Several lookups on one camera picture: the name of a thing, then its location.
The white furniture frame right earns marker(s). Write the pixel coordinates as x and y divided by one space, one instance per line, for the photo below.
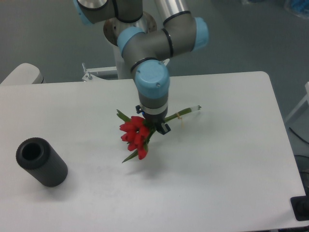
299 109

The blue plastic bag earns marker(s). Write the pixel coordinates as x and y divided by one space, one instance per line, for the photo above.
299 8

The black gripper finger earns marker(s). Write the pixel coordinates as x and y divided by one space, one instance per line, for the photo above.
162 128

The black device at table edge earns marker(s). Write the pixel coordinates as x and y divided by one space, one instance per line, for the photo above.
300 205

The white metal mounting bracket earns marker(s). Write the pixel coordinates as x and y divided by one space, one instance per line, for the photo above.
99 72

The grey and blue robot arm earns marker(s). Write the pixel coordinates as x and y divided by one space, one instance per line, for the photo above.
144 51

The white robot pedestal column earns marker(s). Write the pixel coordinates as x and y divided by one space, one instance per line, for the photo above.
112 29

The red tulip bouquet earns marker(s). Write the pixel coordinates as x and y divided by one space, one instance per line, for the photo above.
138 131

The black ribbed cylindrical vase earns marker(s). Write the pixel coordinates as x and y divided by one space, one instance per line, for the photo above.
39 159

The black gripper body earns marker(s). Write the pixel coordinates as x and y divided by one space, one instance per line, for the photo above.
156 115

